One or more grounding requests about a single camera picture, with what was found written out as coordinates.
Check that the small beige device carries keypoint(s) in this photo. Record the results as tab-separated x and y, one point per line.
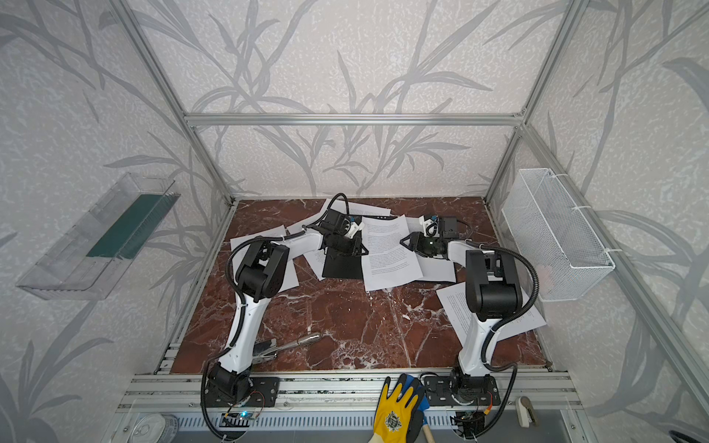
525	412

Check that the yellow blue work glove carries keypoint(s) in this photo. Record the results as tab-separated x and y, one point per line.
398	417

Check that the white wire mesh basket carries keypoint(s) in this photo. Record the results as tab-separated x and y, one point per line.
550	229

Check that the aluminium frame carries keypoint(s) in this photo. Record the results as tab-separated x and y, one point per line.
685	361

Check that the paper sheet back top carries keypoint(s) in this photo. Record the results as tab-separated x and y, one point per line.
358	209

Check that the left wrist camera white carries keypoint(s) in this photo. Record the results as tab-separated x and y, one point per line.
352	228

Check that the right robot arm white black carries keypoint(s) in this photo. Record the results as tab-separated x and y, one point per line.
501	286

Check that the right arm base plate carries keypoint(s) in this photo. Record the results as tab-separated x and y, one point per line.
479	392

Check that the clear plastic tray green base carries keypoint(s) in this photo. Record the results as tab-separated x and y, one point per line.
88	261

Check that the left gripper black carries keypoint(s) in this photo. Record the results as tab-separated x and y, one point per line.
342	244

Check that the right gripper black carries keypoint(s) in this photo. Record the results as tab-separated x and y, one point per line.
418	244

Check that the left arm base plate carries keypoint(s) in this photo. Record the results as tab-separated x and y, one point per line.
260	392

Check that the blue folder black inside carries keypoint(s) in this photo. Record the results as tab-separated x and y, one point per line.
343	257

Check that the green circuit board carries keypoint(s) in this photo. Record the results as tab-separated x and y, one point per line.
239	419

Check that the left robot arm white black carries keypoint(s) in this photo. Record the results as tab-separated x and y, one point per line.
230	369

